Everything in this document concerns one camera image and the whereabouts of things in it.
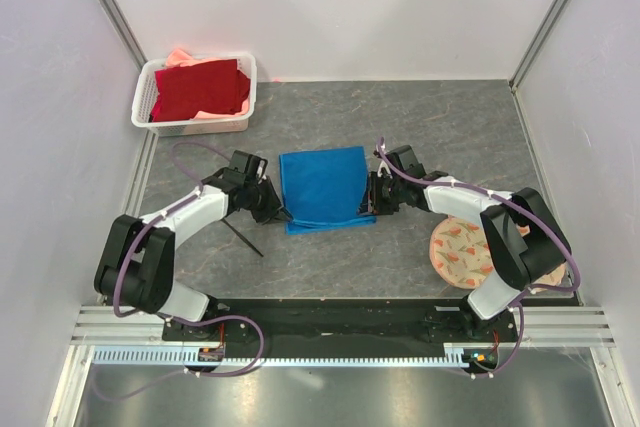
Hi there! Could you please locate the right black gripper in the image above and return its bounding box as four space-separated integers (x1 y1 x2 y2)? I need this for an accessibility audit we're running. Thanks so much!
356 171 405 216

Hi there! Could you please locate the blue cloth napkin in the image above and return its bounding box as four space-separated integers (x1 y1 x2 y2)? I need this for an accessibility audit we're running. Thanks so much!
279 146 376 235

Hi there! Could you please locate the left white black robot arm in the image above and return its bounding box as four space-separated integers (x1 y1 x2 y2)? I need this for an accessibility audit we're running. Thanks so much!
94 176 292 340

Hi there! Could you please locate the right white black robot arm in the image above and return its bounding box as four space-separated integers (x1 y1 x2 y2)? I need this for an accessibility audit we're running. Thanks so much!
359 169 573 341

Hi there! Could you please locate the floral round pot holder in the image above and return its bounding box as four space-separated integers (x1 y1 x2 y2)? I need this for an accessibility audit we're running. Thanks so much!
428 216 569 293

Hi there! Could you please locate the red cloth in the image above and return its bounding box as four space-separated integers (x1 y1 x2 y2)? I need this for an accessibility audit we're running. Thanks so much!
150 59 250 122

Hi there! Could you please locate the white plastic basket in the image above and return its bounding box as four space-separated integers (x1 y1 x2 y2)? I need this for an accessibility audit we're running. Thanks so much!
131 49 257 137

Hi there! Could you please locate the pink cloth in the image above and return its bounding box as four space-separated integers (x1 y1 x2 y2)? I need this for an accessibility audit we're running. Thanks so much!
165 48 220 68

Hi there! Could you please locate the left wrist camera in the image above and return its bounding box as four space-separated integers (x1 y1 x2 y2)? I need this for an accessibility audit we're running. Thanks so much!
225 150 268 186

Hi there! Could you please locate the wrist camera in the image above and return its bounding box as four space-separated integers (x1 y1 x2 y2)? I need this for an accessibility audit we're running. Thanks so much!
225 150 268 186
378 145 426 179

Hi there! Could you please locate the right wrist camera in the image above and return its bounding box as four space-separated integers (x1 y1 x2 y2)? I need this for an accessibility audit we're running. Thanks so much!
378 145 426 179

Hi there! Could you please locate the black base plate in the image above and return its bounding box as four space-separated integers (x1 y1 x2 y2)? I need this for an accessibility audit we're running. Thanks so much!
162 296 516 346

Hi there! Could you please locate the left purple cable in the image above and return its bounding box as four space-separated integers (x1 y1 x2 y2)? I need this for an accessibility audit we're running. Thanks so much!
92 141 266 401

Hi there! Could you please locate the grey slotted cable duct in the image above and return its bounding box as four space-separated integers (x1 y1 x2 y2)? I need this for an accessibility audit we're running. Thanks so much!
92 344 496 368

